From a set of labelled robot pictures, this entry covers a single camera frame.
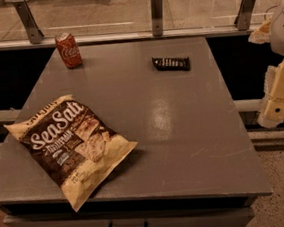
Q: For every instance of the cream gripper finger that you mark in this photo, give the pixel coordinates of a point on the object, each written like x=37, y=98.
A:
x=262, y=34
x=271, y=112

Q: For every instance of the red coke can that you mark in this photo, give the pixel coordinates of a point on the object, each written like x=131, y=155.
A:
x=68, y=50

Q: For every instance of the black snack bar wrapper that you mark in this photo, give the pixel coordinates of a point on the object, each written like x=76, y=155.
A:
x=172, y=64

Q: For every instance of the sea salt chips bag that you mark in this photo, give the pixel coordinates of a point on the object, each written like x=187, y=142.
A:
x=74, y=147

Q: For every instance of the grey cabinet drawer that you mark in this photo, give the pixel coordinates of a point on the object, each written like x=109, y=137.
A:
x=125, y=222

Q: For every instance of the right metal bracket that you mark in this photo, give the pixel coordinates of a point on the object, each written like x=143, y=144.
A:
x=243, y=18

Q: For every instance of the metal bracket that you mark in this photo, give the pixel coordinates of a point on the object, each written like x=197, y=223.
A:
x=34, y=34
x=243, y=18
x=157, y=17

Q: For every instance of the middle metal bracket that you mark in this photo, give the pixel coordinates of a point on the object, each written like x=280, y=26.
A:
x=157, y=17

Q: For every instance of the left metal bracket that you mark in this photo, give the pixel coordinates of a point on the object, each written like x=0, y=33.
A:
x=34, y=34

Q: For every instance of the metal window rail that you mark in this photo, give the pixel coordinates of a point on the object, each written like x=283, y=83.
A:
x=49, y=42

